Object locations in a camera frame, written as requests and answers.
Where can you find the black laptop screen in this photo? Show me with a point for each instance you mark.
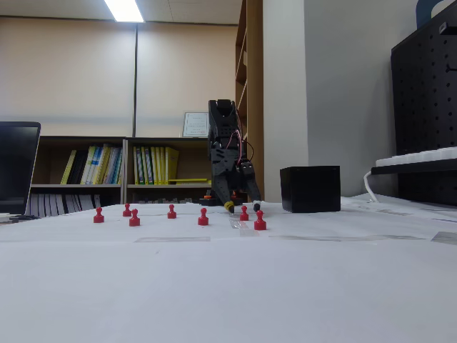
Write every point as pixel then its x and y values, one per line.
pixel 14 168

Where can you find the black vertical pole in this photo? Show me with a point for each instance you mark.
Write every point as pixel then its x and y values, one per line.
pixel 135 71

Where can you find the framed white notice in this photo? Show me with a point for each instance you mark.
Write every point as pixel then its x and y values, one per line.
pixel 195 124

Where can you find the red pawn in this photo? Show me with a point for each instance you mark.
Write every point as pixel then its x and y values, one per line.
pixel 98 216
pixel 203 218
pixel 244 216
pixel 171 213
pixel 134 219
pixel 127 211
pixel 260 223

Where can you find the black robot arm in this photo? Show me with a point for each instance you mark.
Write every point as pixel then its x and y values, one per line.
pixel 221 121

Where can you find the black pegboard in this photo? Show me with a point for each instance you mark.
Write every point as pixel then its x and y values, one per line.
pixel 421 89

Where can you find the slanted yellow book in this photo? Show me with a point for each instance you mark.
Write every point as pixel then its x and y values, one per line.
pixel 68 167

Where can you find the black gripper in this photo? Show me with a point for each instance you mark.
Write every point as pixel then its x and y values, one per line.
pixel 222 177

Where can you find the white keyboard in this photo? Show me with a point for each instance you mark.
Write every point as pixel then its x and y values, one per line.
pixel 421 156

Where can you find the wide yellow binder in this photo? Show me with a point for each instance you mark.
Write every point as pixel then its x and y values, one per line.
pixel 172 166

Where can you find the tall wooden bookshelf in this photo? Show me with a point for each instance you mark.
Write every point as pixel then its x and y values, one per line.
pixel 255 53

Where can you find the blue chair back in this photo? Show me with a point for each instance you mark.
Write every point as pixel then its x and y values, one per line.
pixel 423 10

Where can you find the black box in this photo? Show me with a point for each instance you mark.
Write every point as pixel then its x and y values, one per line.
pixel 310 189

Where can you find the low wooden bookshelf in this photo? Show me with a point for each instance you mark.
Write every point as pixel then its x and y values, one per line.
pixel 160 140
pixel 82 139

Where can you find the long clear tape strip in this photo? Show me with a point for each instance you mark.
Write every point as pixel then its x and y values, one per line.
pixel 339 238

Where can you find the ceiling light panel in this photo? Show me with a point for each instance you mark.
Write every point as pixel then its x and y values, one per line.
pixel 123 9

